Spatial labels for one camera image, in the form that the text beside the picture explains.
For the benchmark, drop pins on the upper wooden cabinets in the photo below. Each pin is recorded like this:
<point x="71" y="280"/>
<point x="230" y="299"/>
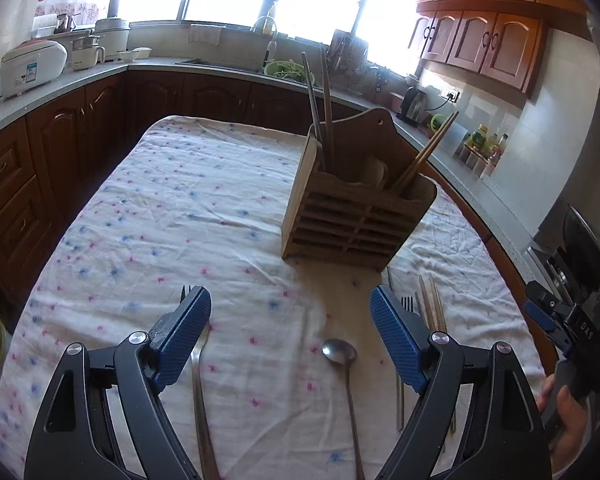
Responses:
<point x="502" y="40"/>

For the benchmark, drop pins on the white steamer pot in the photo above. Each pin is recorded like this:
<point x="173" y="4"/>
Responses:
<point x="113" y="36"/>

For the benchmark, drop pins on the wooden knife rack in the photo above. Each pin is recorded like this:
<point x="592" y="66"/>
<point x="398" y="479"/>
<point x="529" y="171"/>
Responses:
<point x="348" y="65"/>

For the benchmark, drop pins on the white floral tablecloth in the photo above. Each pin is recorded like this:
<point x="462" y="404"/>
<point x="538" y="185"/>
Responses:
<point x="201" y="203"/>

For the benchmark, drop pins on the green bowl of vegetables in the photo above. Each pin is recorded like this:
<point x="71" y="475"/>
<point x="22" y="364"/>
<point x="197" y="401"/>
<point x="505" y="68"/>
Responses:
<point x="286" y="70"/>

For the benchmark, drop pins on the person's right hand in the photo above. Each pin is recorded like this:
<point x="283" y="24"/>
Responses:
<point x="574" y="418"/>

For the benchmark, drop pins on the yellow oil bottle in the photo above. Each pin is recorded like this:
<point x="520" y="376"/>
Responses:
<point x="478" y="138"/>

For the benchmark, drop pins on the white rice cooker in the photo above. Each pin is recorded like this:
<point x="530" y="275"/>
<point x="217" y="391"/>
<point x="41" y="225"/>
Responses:
<point x="31" y="64"/>

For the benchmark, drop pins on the black electric kettle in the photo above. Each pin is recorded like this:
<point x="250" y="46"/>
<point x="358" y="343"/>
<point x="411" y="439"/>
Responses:
<point x="412" y="106"/>

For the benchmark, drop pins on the chrome sink faucet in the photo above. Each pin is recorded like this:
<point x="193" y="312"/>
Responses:
<point x="267" y="27"/>

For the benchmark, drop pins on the black wok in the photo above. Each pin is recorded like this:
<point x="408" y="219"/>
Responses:
<point x="581" y="243"/>

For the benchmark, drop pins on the wooden utensil holder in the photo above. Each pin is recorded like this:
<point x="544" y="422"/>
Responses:
<point x="349" y="213"/>

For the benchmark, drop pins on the white plastic pitcher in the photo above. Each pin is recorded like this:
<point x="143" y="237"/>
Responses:
<point x="453" y="136"/>

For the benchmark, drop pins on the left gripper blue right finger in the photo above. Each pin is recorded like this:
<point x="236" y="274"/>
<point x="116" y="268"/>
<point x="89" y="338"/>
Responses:
<point x="503" y="436"/>

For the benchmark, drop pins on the small white blender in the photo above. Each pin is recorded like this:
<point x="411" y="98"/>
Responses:
<point x="86" y="53"/>

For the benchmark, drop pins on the steel fork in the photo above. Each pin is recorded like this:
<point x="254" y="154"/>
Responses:
<point x="408" y="303"/>
<point x="209" y="467"/>

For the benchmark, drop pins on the wooden chopstick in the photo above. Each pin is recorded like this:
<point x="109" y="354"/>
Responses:
<point x="410" y="172"/>
<point x="440" y="317"/>
<point x="328" y="144"/>
<point x="426" y="306"/>

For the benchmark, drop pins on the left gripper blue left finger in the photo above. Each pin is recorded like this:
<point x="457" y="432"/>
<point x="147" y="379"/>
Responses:
<point x="73" y="435"/>

